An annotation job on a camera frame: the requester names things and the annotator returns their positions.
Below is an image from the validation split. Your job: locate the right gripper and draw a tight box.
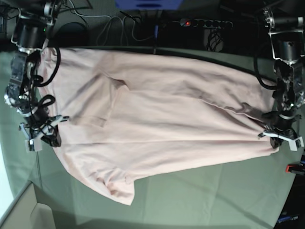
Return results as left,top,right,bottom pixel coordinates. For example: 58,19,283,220
25,108,61,147

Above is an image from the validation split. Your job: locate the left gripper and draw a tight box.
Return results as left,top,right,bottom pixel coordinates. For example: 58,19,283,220
270,112,296,148

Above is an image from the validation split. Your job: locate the pink t-shirt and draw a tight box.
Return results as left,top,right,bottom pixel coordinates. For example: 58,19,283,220
39,49,275,205

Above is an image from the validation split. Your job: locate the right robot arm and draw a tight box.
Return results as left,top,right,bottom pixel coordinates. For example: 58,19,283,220
4,0,67,151

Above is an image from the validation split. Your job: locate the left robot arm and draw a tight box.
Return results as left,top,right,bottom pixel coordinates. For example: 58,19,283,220
254,0,305,151

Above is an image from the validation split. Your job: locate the red black clamp right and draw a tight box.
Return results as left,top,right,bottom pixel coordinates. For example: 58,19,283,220
285,155,305,176

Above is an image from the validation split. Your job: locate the red black clamp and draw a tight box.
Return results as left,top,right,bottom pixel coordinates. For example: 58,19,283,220
152,24,159,54
285,155,305,176

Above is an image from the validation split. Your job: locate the white cardboard box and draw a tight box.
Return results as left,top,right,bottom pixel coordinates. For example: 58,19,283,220
0,181,56,229

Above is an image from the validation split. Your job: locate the black round stool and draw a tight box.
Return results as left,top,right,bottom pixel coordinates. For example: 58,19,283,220
54,22,89,47

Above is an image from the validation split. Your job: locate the black power strip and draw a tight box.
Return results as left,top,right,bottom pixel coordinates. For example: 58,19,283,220
179,19,234,30

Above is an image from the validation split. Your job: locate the red black clamp middle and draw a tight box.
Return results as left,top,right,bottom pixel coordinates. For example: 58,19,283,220
152,24,159,54

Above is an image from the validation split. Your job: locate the blue plastic box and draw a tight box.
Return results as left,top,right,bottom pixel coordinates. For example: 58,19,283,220
115,0,183,10

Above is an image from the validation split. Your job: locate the white cable on floor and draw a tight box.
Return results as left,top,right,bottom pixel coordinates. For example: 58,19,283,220
69,0,155,46

